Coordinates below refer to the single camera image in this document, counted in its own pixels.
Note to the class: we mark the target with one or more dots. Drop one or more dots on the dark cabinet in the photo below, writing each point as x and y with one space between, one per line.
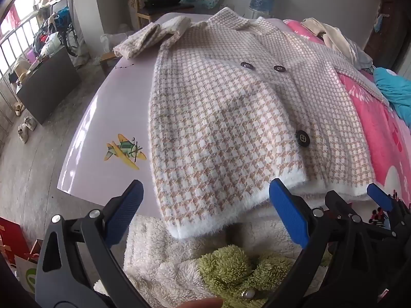
48 83

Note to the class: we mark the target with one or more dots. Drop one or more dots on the person's left hand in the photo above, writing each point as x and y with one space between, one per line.
202 303

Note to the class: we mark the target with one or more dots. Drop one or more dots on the clear plastic bag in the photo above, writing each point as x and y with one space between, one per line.
110 40

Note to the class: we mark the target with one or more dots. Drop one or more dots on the white green paper bag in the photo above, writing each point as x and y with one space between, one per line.
29 276

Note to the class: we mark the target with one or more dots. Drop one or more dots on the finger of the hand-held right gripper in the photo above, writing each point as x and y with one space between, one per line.
380 196
337 205

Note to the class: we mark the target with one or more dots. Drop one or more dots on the pale grey cloth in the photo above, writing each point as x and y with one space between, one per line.
362 56

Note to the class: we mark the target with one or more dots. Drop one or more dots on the beige shoe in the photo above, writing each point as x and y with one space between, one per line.
30 122
23 133

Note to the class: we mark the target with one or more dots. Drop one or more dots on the lilac printed bed sheet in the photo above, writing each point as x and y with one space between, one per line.
112 102

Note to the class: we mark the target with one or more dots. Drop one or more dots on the wheelchair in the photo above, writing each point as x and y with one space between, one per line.
71 38

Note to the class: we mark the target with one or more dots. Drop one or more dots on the wooden stool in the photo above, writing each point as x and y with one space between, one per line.
107 59

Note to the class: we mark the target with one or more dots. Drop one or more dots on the beige garment pile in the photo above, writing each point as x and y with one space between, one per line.
334 35

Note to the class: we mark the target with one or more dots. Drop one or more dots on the metal railing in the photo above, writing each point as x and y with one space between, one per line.
12 54

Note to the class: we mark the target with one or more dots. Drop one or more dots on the green fluffy garment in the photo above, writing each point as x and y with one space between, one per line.
224 269

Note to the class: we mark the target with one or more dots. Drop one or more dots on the white fleece garment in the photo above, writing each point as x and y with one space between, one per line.
154 263

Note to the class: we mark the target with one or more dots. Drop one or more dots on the pink floral blanket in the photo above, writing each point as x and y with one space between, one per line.
369 118

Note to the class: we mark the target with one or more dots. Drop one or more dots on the beige white houndstooth coat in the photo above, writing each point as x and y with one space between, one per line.
224 118

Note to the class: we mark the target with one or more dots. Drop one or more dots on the dark wooden door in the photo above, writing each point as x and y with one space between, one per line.
388 38

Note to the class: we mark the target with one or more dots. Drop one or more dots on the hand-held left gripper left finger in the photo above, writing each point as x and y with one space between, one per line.
126 211

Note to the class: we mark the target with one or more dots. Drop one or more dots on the wooden chair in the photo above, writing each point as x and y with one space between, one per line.
144 14

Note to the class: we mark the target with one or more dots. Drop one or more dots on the red box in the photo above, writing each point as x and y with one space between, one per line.
12 237

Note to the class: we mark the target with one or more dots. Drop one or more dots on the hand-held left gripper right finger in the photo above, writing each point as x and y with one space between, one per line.
289 213

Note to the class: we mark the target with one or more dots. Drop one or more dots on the blue hanging cloth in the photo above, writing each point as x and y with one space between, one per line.
380 22

